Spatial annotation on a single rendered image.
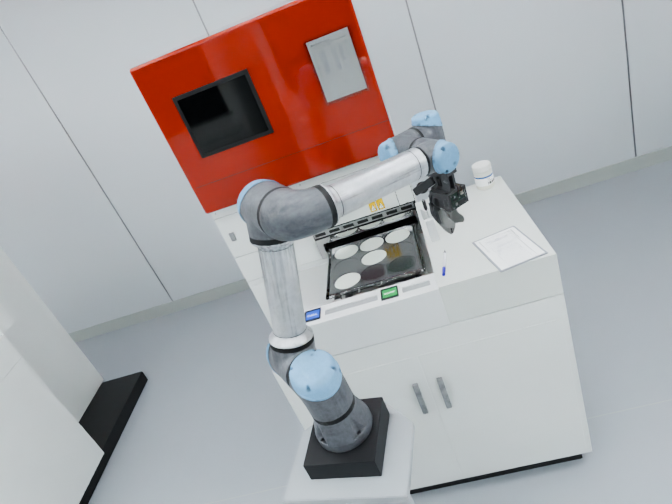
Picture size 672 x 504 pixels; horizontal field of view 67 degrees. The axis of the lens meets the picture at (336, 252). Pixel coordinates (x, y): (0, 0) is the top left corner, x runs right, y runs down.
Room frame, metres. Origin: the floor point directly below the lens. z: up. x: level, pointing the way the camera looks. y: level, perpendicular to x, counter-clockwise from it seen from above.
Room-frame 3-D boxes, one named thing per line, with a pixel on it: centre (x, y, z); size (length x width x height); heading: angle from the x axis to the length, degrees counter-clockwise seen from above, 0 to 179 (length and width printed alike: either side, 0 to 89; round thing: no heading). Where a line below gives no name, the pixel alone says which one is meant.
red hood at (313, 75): (2.28, -0.05, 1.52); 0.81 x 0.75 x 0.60; 78
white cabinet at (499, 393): (1.60, -0.18, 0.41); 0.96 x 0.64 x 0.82; 78
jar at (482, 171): (1.77, -0.64, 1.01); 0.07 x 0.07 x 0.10
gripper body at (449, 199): (1.29, -0.35, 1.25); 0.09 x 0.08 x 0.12; 23
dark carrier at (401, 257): (1.72, -0.12, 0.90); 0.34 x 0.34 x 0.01; 78
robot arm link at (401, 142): (1.25, -0.27, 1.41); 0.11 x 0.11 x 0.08; 22
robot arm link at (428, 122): (1.30, -0.35, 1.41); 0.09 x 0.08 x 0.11; 112
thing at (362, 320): (1.38, 0.02, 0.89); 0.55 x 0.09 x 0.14; 78
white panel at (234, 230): (1.98, 0.02, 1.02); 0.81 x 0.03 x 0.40; 78
